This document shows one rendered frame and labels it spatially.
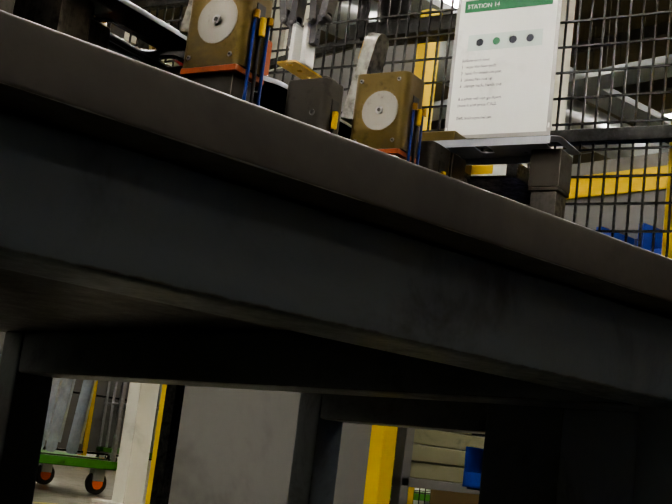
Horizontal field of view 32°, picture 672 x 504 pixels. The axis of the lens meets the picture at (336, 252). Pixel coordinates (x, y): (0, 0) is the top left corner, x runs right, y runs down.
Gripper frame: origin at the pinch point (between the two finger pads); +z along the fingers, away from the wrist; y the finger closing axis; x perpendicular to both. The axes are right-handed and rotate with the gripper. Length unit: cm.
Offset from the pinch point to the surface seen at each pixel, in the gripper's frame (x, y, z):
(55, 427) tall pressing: 556, -590, 65
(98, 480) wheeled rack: 566, -544, 102
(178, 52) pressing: -32.8, 3.1, 13.6
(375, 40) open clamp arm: -7.3, 18.0, 3.4
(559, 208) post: 15.2, 40.0, 23.5
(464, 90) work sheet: 54, 2, -11
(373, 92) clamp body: -8.4, 19.5, 11.9
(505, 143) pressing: 10.5, 32.3, 14.5
